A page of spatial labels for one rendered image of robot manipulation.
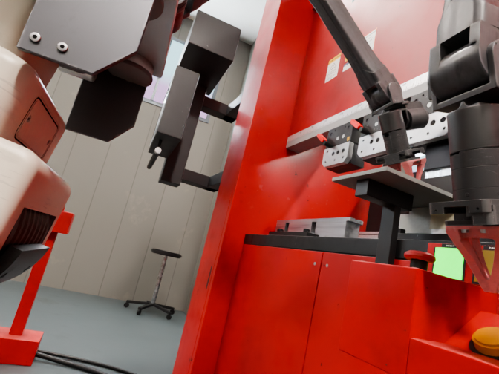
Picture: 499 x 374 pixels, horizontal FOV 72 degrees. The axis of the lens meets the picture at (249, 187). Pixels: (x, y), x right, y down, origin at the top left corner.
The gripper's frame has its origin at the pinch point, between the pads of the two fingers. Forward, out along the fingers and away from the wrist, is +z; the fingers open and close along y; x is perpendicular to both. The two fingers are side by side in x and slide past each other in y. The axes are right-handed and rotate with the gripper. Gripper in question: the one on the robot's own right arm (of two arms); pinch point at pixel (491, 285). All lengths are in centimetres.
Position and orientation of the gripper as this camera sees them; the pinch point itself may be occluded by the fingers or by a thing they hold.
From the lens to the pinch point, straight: 47.1
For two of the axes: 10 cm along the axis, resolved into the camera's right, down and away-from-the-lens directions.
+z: 0.2, 9.9, -1.1
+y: 8.9, 0.3, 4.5
